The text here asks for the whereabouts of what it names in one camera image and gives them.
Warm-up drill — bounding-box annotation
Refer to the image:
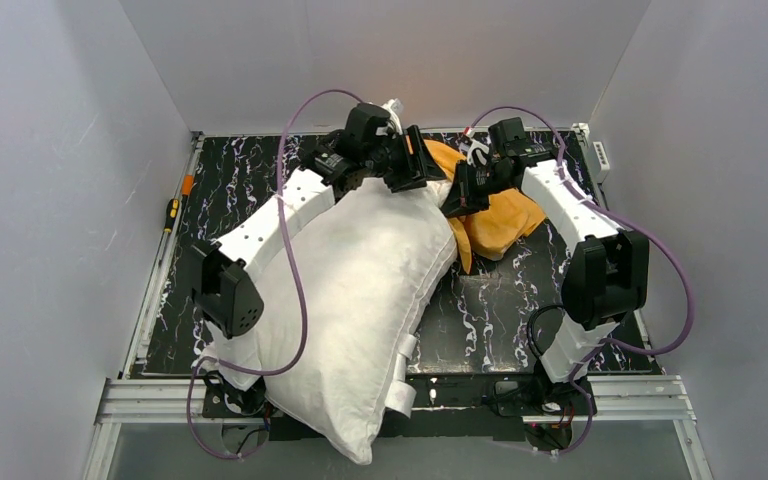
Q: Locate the orange printed pillowcase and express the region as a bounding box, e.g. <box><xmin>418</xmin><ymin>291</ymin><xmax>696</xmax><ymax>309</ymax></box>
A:
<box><xmin>424</xmin><ymin>140</ymin><xmax>546</xmax><ymax>274</ymax></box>

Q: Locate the white pillow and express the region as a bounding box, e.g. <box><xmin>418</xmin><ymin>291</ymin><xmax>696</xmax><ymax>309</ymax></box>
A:
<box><xmin>203</xmin><ymin>178</ymin><xmax>457</xmax><ymax>465</ymax></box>

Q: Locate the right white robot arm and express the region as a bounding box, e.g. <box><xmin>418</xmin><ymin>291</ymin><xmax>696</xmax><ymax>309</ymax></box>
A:
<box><xmin>441</xmin><ymin>118</ymin><xmax>649</xmax><ymax>383</ymax></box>

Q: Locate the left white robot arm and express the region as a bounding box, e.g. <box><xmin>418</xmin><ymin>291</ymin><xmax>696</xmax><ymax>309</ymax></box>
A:
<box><xmin>186</xmin><ymin>98</ymin><xmax>444</xmax><ymax>391</ymax></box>

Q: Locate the white power strip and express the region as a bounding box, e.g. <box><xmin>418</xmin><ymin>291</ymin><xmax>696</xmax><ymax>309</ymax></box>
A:
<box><xmin>589</xmin><ymin>141</ymin><xmax>611</xmax><ymax>184</ymax></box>

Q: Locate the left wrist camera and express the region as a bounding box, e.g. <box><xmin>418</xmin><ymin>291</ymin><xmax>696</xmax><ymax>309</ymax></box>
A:
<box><xmin>381</xmin><ymin>98</ymin><xmax>404</xmax><ymax>135</ymax></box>

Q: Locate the black cable loop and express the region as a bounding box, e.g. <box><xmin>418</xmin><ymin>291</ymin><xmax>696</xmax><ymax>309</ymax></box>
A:
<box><xmin>526</xmin><ymin>303</ymin><xmax>567</xmax><ymax>362</ymax></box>

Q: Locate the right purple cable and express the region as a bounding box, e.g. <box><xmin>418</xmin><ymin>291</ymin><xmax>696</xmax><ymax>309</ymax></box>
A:
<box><xmin>468</xmin><ymin>105</ymin><xmax>697</xmax><ymax>458</ymax></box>

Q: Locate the purple cable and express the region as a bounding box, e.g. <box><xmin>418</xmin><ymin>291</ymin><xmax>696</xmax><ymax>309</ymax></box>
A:
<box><xmin>185</xmin><ymin>89</ymin><xmax>365</xmax><ymax>462</ymax></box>
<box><xmin>468</xmin><ymin>105</ymin><xmax>697</xmax><ymax>458</ymax></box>

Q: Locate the yellow handled screwdriver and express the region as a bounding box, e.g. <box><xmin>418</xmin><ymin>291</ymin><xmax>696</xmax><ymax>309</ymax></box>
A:
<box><xmin>163</xmin><ymin>174</ymin><xmax>194</xmax><ymax>234</ymax></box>

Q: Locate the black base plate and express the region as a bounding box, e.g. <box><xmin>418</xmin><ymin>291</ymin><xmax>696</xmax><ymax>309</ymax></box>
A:
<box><xmin>199</xmin><ymin>373</ymin><xmax>597</xmax><ymax>448</ymax></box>

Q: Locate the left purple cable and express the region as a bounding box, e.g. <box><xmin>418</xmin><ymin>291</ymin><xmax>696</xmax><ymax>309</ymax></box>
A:
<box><xmin>185</xmin><ymin>89</ymin><xmax>365</xmax><ymax>462</ymax></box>

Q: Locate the aluminium frame rail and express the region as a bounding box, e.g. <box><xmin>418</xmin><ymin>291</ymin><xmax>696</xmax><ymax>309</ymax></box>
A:
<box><xmin>81</xmin><ymin>375</ymin><xmax>713</xmax><ymax>479</ymax></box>

